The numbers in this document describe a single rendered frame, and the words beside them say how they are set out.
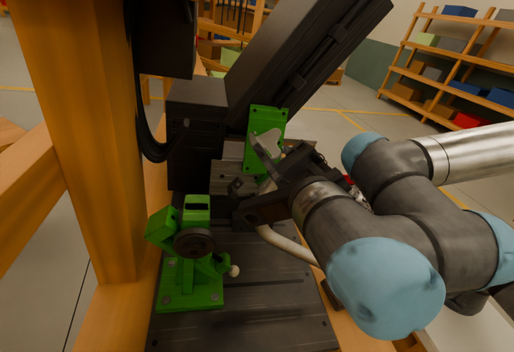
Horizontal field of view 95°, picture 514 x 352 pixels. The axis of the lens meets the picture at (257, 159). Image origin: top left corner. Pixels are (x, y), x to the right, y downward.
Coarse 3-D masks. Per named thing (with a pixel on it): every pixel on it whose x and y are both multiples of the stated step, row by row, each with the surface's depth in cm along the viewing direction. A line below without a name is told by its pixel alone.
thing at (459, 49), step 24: (480, 24) 421; (504, 24) 390; (432, 48) 498; (456, 48) 464; (480, 48) 459; (408, 72) 553; (432, 72) 505; (456, 72) 465; (408, 96) 562; (480, 96) 437; (504, 96) 397; (456, 120) 465; (480, 120) 461
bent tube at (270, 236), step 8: (272, 184) 50; (264, 192) 51; (264, 232) 53; (272, 232) 54; (272, 240) 54; (280, 240) 54; (288, 240) 55; (280, 248) 55; (288, 248) 55; (296, 248) 55; (304, 248) 56; (296, 256) 56; (304, 256) 55; (312, 256) 56; (312, 264) 57
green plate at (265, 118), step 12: (252, 108) 67; (264, 108) 68; (276, 108) 69; (252, 120) 68; (264, 120) 69; (276, 120) 70; (264, 132) 70; (252, 156) 72; (252, 168) 74; (264, 168) 74
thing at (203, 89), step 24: (168, 96) 69; (192, 96) 72; (216, 96) 76; (168, 120) 70; (192, 120) 71; (216, 120) 73; (192, 144) 76; (216, 144) 77; (168, 168) 80; (192, 168) 81
